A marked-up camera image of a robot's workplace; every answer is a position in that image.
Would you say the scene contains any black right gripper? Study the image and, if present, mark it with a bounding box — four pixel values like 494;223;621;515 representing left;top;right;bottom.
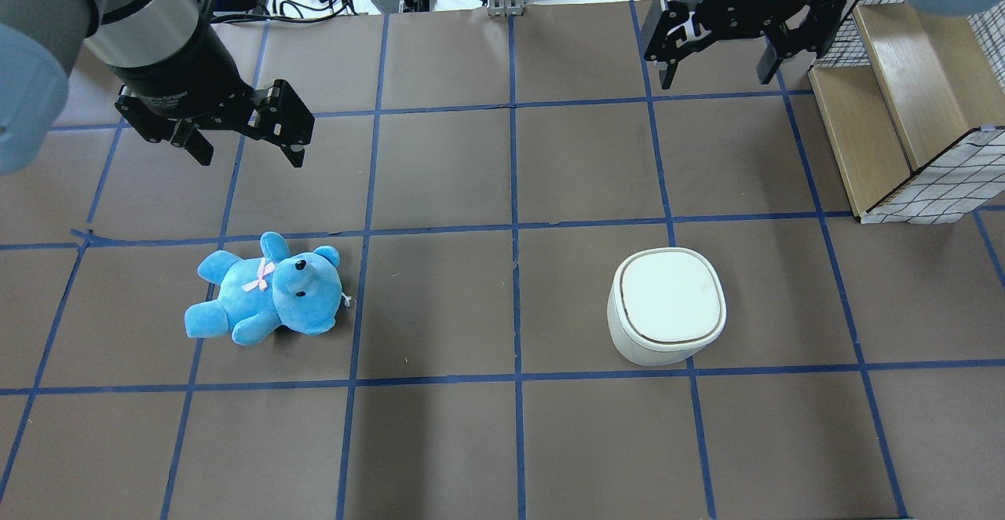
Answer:
641;0;846;90

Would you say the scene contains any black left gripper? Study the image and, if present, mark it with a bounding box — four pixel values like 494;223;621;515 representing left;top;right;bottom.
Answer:
108;21;315;168

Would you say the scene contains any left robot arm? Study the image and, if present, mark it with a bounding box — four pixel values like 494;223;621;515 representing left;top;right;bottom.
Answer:
1;0;315;175

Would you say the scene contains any white trash can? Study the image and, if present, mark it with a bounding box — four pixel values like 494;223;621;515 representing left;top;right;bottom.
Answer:
607;247;726;367

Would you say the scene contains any blue teddy bear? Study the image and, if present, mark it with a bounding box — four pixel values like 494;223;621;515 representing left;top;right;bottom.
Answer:
184;233;349;346

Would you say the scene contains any wooden wire mesh shelf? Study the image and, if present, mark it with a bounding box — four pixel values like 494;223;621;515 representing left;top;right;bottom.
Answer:
808;0;1004;225

